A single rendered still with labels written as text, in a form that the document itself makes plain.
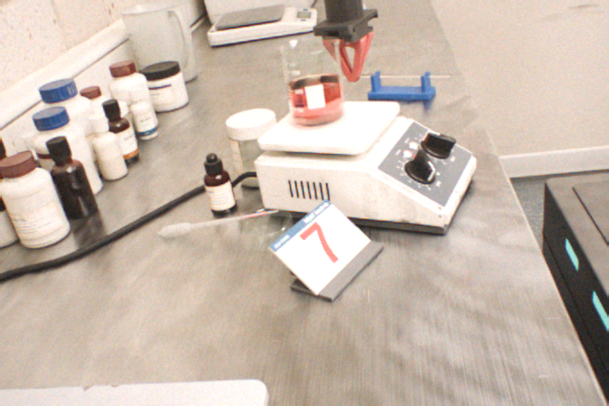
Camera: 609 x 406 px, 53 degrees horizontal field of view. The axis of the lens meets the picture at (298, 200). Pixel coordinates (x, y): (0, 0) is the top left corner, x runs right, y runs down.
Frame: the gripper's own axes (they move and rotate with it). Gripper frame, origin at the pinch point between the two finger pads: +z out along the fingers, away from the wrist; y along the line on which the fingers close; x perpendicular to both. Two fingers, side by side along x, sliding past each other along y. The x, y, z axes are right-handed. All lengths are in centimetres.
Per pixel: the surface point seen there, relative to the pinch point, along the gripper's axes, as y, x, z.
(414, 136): 28.0, 20.2, -2.8
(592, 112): -130, 23, 57
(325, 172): 37.8, 14.7, -2.9
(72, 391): 65, 7, 2
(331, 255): 44.4, 17.8, 1.9
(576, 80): -128, 18, 44
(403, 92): 1.4, 8.7, 2.2
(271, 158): 37.3, 8.3, -3.8
